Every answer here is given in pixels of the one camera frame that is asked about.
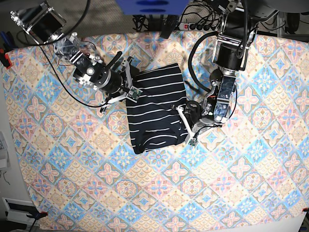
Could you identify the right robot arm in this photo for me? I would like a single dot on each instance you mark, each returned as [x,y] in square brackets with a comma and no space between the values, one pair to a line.
[44,25]

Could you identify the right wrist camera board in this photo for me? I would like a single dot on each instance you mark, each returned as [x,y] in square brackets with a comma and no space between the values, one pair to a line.
[134,94]

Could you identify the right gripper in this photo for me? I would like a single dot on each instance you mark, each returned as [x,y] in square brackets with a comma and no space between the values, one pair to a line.
[116,81]

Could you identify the orange black clamp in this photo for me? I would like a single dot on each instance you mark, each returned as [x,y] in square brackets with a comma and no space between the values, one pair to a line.
[8,45]
[36,216]

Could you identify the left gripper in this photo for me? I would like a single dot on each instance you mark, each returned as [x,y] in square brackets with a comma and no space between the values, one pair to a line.
[191,119]

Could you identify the orange black clamp bottom left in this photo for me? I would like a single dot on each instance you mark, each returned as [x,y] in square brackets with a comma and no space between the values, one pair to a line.
[36,216]

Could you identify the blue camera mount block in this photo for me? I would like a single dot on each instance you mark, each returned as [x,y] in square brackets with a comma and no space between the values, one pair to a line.
[152,7]

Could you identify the white power strip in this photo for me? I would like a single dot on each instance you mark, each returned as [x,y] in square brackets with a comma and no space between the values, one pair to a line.
[195,27]

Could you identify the navy white striped T-shirt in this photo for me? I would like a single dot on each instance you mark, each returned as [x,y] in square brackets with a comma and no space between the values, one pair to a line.
[153,120]

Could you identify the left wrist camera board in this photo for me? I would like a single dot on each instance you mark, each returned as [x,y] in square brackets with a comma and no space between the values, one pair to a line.
[193,142]

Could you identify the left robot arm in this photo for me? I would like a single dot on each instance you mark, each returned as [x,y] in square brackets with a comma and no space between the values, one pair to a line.
[237,26]

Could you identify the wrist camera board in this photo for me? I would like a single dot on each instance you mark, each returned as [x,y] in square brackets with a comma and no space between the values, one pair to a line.
[193,142]
[134,94]

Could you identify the white vent panel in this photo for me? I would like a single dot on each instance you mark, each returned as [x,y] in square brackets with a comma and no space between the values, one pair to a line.
[17,210]

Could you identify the black remote control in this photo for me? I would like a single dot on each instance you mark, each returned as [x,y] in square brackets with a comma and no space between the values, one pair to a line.
[169,25]

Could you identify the white box at left edge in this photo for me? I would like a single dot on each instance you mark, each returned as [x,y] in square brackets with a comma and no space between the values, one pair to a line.
[4,155]

